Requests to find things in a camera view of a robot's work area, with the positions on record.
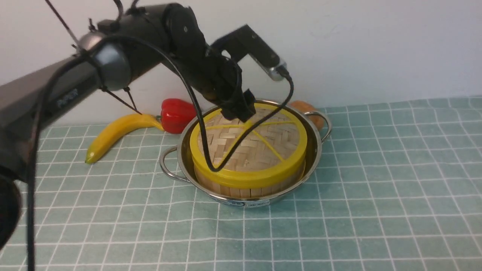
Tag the yellow banana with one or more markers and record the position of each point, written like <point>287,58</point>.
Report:
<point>116,130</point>

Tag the yellow-rimmed bamboo steamer basket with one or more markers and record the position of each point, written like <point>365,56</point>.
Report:
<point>248,183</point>

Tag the green checked tablecloth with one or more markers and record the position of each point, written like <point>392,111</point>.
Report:
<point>398,188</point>

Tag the yellow woven bamboo steamer lid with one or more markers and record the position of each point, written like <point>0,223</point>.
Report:
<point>281,138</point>

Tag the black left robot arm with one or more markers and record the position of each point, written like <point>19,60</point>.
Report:
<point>109,58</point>

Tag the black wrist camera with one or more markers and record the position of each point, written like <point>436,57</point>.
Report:
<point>245,42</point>

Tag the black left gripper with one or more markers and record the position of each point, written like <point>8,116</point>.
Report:
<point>216,78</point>

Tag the red bell pepper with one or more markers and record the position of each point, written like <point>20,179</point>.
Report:
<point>176,114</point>

